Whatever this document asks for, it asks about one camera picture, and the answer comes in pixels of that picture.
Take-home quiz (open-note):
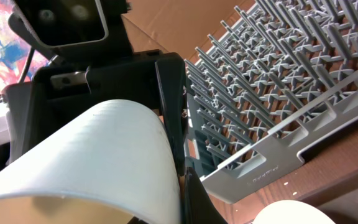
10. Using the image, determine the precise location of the grey plastic dish rack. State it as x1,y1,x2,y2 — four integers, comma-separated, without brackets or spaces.
186,0,358,203

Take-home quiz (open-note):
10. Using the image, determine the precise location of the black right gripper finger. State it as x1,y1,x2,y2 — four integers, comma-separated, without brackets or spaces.
129,167,226,224

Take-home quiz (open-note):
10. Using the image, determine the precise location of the pink-rimmed white bowl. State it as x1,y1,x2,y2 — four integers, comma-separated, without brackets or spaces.
252,200,335,224

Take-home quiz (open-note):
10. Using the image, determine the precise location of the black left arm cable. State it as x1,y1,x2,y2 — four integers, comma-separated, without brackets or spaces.
17,46,35,85

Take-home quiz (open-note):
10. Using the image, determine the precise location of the colourful wall picture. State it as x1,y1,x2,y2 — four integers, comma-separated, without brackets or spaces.
0,0,51,106

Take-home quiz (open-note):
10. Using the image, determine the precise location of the white cup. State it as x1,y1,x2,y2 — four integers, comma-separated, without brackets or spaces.
0,100,182,223

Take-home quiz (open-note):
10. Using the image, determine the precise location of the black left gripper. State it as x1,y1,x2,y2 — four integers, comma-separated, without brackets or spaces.
3,51,186,176

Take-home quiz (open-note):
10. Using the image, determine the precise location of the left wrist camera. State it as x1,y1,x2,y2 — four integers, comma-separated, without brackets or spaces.
7,0,133,62

